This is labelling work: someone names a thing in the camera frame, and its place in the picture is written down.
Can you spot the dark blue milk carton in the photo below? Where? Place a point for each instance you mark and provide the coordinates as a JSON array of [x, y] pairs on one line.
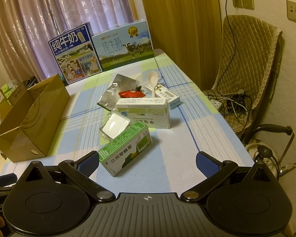
[[75, 54]]

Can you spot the single wall socket plate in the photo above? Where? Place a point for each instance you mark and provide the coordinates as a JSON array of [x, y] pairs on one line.
[[291, 10]]

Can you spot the white parrot ointment box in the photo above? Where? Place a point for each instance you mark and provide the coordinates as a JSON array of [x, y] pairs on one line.
[[163, 93]]

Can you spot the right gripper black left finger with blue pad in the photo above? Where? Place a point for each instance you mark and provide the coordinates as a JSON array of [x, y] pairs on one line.
[[78, 174]]

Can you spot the large white medicine box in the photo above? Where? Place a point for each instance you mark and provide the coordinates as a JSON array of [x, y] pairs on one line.
[[154, 112]]

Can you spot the silver foil pouch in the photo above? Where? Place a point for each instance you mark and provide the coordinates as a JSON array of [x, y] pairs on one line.
[[111, 95]]

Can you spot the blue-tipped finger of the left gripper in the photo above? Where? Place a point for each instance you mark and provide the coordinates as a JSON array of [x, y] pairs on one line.
[[8, 179]]

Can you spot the beige plastic spoon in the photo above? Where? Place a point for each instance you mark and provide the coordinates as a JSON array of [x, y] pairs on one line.
[[153, 81]]

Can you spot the brown cardboard box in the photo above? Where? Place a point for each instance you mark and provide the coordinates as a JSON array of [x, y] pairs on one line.
[[27, 131]]

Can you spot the wooden wall hanger strips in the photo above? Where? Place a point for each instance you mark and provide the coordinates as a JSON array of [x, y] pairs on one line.
[[133, 10]]

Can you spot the chair with quilted cover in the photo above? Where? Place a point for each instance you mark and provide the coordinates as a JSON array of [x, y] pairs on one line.
[[249, 63]]

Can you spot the white power strip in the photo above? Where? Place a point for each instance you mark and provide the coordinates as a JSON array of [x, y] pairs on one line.
[[217, 104]]

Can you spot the clear plastic container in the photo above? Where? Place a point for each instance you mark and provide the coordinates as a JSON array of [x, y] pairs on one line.
[[114, 125]]

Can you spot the green white medicine box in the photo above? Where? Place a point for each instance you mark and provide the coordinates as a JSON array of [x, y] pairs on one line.
[[125, 148]]

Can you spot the green tissue packs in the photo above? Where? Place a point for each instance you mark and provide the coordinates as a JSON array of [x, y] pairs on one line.
[[8, 88]]

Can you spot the brown thick curtain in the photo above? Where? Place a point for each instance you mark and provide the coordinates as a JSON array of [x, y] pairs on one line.
[[189, 32]]

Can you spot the red snack packet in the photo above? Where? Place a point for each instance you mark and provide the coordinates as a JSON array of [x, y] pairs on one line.
[[131, 94]]

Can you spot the light blue milk carton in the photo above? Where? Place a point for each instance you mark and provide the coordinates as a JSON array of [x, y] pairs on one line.
[[123, 45]]

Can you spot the pink sheer curtain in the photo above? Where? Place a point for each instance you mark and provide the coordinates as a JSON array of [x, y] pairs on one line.
[[27, 26]]

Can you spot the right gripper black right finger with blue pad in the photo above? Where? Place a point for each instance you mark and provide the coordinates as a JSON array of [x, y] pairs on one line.
[[216, 173]]

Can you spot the double wall socket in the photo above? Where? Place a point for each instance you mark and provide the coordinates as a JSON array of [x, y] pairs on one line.
[[244, 4]]

